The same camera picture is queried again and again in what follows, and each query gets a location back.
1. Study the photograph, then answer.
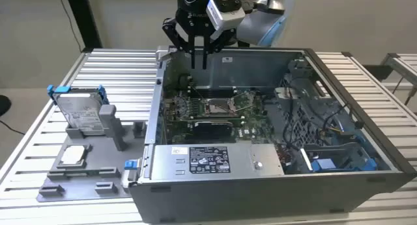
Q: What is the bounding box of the black camera bracket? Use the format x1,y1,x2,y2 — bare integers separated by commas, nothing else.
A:
212,0,245,13

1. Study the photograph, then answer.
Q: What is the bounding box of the grey open PC case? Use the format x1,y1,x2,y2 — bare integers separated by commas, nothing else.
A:
129,45,417,225

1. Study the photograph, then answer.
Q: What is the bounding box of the wire locking lever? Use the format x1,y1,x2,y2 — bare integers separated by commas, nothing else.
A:
190,86,206,99

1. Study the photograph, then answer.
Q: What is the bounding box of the hard disk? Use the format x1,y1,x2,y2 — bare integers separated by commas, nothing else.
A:
49,84,110,138

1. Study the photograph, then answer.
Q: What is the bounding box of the yellow red black power wire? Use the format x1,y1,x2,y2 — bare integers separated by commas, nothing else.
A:
317,127,347,138

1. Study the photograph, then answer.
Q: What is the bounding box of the silver CPU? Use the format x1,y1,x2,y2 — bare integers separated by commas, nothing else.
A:
61,145,89,166

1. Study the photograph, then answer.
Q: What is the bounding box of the CPU socket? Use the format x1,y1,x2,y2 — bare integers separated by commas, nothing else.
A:
204,98,235,115

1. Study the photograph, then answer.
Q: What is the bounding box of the silver power supply unit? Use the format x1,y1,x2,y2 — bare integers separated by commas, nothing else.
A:
153,142,285,179

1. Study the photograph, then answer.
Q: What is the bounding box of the metal slat side table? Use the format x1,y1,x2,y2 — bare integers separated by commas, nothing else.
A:
380,53,417,106

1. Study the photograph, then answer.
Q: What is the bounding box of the metal disk bay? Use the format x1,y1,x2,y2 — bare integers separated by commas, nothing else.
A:
300,134,384,174

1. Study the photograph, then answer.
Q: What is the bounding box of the metal socket cover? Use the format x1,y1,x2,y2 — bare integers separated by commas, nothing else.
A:
233,91,259,108

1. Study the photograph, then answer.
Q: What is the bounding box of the black vertical post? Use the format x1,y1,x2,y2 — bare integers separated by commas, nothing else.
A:
65,0,104,50

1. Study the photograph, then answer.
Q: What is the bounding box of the empty blue disk carrier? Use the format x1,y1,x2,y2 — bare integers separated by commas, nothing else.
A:
309,146,380,173

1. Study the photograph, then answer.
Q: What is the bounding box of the black floor cable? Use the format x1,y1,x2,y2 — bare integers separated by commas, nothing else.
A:
0,119,27,136

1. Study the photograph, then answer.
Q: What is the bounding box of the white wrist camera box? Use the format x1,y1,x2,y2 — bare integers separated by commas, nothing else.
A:
206,0,247,31

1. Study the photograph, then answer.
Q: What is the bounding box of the grey parts rack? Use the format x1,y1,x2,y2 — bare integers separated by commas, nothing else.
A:
35,104,148,204

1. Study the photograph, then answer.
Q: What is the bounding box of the black graphics card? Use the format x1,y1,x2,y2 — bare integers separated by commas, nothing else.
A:
192,121,244,139

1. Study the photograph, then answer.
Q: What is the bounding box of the blue SATA wire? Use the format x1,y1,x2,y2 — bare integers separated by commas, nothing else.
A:
335,117,365,147

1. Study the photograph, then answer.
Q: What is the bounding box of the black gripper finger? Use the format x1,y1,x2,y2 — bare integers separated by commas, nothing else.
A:
161,17,198,70
201,27,237,70

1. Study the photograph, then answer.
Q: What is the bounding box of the green motherboard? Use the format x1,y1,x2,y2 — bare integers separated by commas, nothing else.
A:
162,84,285,147

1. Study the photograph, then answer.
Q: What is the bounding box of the black round floor object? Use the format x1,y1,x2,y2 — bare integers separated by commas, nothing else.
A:
0,94,13,116

